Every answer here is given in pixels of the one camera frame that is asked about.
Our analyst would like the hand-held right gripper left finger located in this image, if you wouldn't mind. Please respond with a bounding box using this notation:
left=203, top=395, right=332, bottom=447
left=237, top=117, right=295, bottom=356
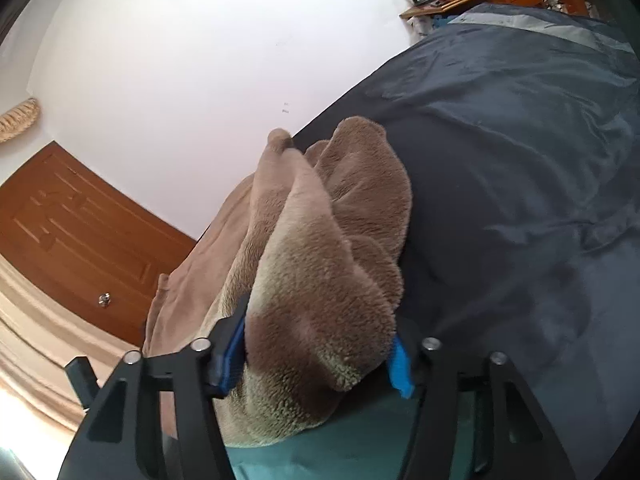
left=57, top=295, right=251, bottom=480

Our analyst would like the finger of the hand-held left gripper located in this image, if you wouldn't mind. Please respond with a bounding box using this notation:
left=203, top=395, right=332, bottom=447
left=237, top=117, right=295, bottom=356
left=64, top=356, right=101, bottom=407

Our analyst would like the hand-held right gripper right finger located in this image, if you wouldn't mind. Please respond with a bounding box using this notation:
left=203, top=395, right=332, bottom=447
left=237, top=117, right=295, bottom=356
left=387, top=317, right=576, bottom=480

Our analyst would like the brown fleece garment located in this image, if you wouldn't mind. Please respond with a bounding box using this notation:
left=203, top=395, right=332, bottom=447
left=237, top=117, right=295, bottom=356
left=142, top=116, right=413, bottom=448

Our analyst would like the cream curtain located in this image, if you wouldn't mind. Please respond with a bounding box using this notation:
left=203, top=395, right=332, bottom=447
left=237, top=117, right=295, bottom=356
left=0, top=255, right=146, bottom=461

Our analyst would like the teal cloth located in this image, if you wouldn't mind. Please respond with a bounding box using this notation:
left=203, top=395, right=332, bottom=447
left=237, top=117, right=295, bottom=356
left=225, top=390, right=481, bottom=480

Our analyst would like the wooden door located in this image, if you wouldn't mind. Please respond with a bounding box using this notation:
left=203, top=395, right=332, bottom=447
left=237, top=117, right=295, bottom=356
left=0, top=141, right=198, bottom=348

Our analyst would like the dark bed cover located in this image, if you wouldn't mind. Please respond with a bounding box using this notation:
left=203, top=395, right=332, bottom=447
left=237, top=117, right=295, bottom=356
left=292, top=2, right=640, bottom=480

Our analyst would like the pleated peach curtain valance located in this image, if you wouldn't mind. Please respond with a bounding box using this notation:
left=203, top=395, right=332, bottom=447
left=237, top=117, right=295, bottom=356
left=0, top=98, right=41, bottom=143

